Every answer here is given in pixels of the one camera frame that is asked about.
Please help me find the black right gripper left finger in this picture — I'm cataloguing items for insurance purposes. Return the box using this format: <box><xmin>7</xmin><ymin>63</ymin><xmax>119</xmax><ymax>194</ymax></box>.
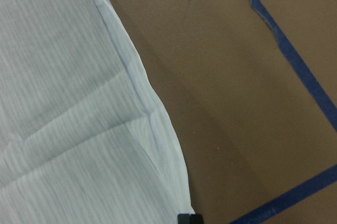
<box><xmin>177</xmin><ymin>213</ymin><xmax>191</xmax><ymax>224</ymax></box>

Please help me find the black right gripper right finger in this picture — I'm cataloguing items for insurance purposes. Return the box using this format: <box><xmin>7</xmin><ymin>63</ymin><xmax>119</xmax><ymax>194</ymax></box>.
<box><xmin>191</xmin><ymin>214</ymin><xmax>204</xmax><ymax>224</ymax></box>

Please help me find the light blue shirt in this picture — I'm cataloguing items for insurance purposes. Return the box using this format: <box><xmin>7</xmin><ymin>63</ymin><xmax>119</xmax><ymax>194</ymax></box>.
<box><xmin>1</xmin><ymin>0</ymin><xmax>194</xmax><ymax>223</ymax></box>

